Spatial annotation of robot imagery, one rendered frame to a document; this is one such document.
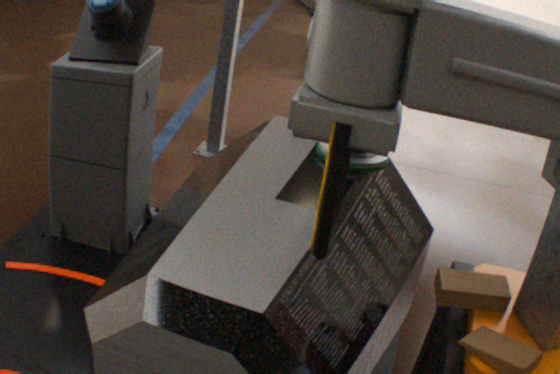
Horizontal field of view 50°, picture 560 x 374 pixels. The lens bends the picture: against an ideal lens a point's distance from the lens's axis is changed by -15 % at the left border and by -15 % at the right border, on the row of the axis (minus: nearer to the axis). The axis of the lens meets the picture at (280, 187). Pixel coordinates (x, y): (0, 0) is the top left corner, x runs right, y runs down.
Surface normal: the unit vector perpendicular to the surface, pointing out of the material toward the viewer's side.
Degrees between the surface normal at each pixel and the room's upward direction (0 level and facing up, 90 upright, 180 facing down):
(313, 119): 90
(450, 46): 90
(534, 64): 90
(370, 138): 90
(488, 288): 0
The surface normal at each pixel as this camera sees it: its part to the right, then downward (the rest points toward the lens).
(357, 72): -0.14, 0.44
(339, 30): -0.57, 0.31
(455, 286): 0.14, -0.88
